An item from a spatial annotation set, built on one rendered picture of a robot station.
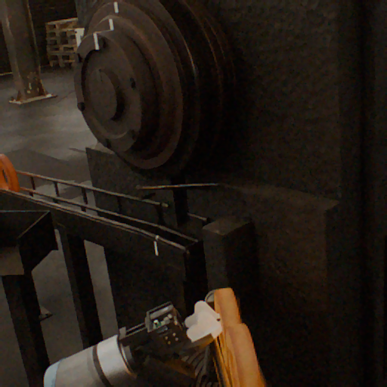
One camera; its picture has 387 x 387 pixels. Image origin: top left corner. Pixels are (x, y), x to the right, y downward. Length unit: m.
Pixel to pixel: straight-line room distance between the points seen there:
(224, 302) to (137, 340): 0.18
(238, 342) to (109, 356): 0.28
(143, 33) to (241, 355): 0.72
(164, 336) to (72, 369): 0.18
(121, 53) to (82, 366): 0.65
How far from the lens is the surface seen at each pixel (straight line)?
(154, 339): 1.09
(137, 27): 1.30
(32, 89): 8.49
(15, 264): 1.81
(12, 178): 2.39
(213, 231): 1.32
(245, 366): 0.93
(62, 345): 2.49
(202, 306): 1.12
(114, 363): 1.11
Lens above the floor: 1.34
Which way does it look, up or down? 21 degrees down
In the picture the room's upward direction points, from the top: 7 degrees counter-clockwise
